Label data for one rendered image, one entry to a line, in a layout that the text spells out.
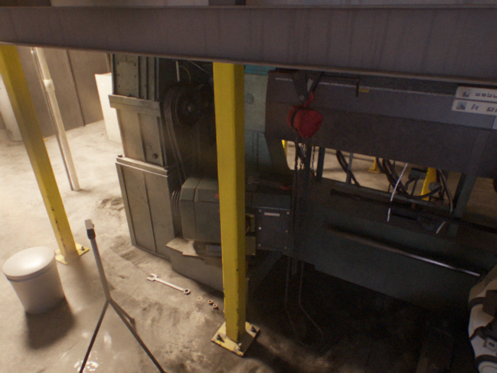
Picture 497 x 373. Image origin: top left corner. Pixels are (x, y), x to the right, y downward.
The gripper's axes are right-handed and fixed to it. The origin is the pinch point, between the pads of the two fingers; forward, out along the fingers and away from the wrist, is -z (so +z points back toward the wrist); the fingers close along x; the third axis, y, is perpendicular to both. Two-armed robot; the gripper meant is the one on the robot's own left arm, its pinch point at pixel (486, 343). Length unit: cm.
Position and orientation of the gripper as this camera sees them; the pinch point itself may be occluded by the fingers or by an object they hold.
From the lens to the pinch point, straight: 195.5
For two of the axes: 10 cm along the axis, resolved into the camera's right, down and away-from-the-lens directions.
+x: -8.1, -4.3, 3.9
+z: 1.6, -8.1, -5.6
